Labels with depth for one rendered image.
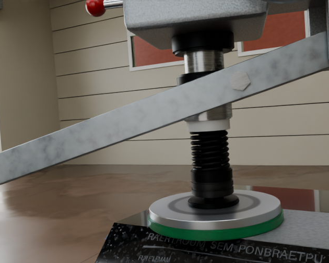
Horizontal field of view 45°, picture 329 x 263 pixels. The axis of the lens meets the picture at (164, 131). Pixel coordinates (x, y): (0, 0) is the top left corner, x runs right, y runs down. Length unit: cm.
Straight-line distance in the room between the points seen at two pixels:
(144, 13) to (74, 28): 856
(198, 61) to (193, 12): 10
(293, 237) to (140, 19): 36
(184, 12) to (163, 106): 14
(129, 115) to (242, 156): 656
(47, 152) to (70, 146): 4
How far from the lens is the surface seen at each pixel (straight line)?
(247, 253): 58
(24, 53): 890
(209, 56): 63
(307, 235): 60
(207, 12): 56
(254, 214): 60
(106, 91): 847
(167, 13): 57
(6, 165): 72
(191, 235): 58
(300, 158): 690
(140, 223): 69
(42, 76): 914
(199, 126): 63
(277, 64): 60
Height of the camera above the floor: 106
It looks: 3 degrees down
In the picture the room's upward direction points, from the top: 4 degrees counter-clockwise
